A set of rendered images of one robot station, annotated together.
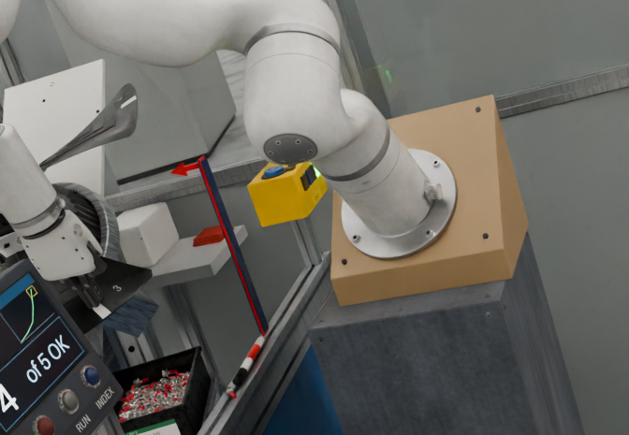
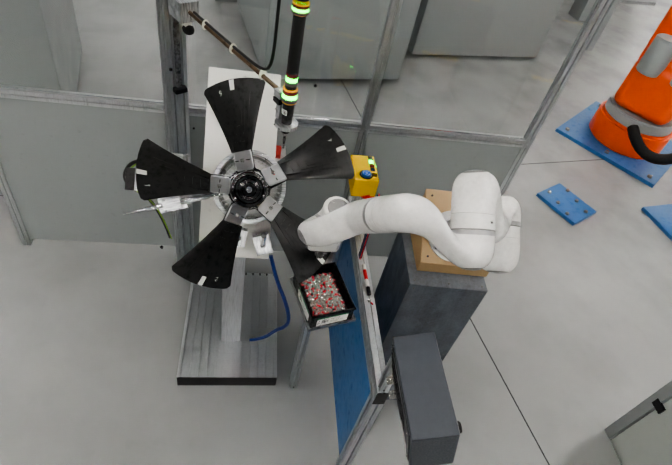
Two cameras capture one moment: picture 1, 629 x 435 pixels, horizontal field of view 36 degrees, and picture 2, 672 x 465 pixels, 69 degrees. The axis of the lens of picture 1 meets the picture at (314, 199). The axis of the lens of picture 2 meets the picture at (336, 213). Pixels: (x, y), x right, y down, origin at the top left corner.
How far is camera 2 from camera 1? 1.42 m
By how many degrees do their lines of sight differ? 41
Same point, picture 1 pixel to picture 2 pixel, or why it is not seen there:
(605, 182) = (445, 172)
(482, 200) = not seen: hidden behind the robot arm
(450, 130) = not seen: hidden behind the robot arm
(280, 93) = (512, 257)
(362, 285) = (431, 266)
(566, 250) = (415, 190)
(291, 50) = (516, 236)
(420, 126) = not seen: hidden behind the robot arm
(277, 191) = (367, 185)
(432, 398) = (440, 309)
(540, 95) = (443, 135)
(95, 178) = (272, 149)
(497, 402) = (461, 314)
